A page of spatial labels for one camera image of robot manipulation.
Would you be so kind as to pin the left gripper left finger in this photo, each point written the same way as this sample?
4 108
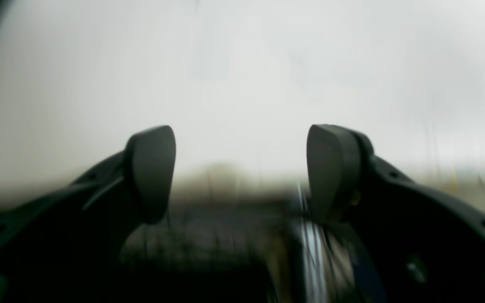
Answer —
59 248

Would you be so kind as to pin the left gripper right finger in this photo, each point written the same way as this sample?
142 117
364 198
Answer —
424 246

